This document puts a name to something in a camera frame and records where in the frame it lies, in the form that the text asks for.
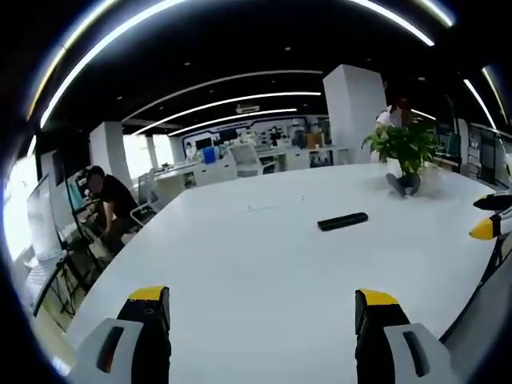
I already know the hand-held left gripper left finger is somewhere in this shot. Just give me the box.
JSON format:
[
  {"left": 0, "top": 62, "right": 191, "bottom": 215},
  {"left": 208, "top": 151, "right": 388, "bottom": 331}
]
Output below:
[{"left": 66, "top": 285, "right": 173, "bottom": 384}]

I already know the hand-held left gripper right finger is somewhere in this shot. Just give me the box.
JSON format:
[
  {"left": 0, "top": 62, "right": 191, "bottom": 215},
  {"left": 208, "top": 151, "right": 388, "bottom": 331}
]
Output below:
[{"left": 354, "top": 288, "right": 465, "bottom": 384}]

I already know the black remote control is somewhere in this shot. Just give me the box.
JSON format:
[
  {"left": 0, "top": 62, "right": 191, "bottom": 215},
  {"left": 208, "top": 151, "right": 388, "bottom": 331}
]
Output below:
[{"left": 317, "top": 212, "right": 369, "bottom": 232}]

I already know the green potted plant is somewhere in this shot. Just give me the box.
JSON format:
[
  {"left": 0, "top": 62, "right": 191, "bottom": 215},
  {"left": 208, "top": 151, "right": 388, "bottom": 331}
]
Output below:
[{"left": 362, "top": 122, "right": 441, "bottom": 197}]

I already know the grey mesh chair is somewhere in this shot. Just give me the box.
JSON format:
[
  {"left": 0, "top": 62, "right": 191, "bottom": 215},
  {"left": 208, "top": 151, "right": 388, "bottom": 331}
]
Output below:
[{"left": 130, "top": 187, "right": 161, "bottom": 227}]

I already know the white square pillar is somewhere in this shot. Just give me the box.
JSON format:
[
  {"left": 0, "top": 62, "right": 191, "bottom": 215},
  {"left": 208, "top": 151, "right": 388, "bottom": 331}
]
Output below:
[{"left": 322, "top": 63, "right": 391, "bottom": 165}]

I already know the white counter desk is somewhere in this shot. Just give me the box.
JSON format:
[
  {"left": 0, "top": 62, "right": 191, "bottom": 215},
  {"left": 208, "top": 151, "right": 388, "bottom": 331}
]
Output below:
[{"left": 154, "top": 154, "right": 238, "bottom": 201}]

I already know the white office chair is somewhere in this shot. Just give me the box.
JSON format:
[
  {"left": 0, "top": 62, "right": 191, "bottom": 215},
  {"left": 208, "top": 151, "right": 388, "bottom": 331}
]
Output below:
[{"left": 229, "top": 143, "right": 262, "bottom": 178}]

